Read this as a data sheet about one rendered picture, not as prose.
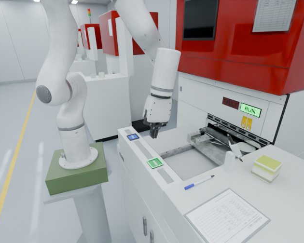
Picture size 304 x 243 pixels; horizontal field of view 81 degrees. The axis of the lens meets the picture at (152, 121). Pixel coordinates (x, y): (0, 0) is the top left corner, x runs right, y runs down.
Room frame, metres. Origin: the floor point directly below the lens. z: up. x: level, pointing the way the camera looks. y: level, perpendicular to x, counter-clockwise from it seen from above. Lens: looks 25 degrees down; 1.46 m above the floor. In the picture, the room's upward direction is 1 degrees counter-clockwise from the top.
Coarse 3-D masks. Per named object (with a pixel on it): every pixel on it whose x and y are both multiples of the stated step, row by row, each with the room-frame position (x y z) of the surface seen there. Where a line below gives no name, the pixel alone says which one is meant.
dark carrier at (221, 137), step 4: (208, 128) 1.06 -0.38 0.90; (212, 128) 1.06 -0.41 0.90; (216, 128) 1.06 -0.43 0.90; (220, 128) 1.06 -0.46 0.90; (208, 132) 1.01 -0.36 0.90; (212, 132) 1.01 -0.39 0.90; (216, 132) 1.01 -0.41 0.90; (220, 132) 1.00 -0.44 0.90; (224, 132) 1.00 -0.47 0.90; (216, 136) 0.95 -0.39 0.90; (220, 136) 0.95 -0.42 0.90; (224, 136) 0.95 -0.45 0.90; (232, 136) 0.95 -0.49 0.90; (224, 140) 0.90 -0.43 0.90; (228, 140) 0.90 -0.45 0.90; (236, 140) 0.90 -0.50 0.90; (240, 140) 0.90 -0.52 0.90; (228, 144) 0.86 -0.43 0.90; (256, 148) 0.81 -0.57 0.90; (244, 152) 0.78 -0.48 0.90; (248, 152) 0.78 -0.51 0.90
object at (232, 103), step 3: (225, 99) 1.03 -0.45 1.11; (228, 99) 1.01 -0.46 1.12; (222, 102) 1.05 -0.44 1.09; (225, 102) 1.03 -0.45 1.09; (228, 102) 1.01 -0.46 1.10; (231, 102) 0.99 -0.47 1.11; (234, 102) 0.97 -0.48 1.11; (237, 102) 0.95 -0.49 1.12; (228, 105) 1.01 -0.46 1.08; (231, 105) 0.99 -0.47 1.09; (234, 105) 0.97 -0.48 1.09; (237, 105) 0.95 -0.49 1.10
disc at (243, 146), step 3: (237, 144) 0.86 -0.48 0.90; (240, 144) 0.86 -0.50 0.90; (243, 144) 0.86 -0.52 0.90; (246, 144) 0.86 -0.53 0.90; (249, 144) 0.85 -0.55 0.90; (240, 147) 0.83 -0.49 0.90; (243, 147) 0.83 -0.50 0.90; (246, 147) 0.83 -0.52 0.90; (249, 147) 0.83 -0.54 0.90; (252, 147) 0.82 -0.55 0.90; (243, 150) 0.79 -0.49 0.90; (246, 150) 0.79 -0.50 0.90; (249, 150) 0.79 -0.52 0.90; (252, 150) 0.79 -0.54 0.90
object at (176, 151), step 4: (212, 140) 1.02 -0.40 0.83; (188, 144) 0.95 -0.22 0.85; (176, 148) 0.90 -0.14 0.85; (180, 148) 0.90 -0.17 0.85; (184, 148) 0.91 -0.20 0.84; (188, 148) 0.93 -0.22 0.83; (192, 148) 0.94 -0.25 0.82; (164, 152) 0.87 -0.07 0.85; (168, 152) 0.86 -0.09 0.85; (172, 152) 0.87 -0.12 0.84; (176, 152) 0.89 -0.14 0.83; (180, 152) 0.90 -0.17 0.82; (164, 156) 0.85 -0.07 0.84; (168, 156) 0.86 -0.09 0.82
